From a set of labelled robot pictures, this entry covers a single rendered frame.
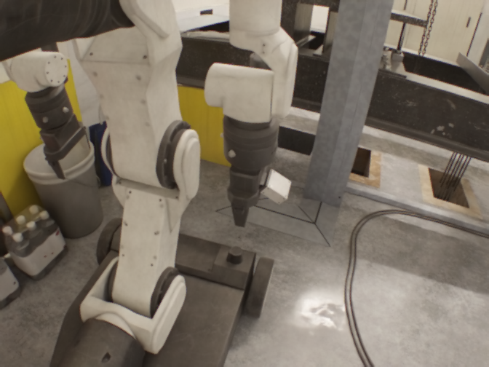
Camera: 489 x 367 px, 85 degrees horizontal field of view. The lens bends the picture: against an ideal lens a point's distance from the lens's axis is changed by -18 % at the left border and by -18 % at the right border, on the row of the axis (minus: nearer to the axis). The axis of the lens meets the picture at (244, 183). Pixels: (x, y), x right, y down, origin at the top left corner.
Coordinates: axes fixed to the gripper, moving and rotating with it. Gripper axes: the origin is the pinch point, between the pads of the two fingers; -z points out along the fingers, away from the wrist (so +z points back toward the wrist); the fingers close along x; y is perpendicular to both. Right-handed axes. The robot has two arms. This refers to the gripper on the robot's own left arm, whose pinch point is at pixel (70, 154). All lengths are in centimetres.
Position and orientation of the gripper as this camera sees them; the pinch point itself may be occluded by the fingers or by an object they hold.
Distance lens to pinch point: 81.4
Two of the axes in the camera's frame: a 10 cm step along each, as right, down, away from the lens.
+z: 0.2, -6.8, -7.4
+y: -9.6, -2.1, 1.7
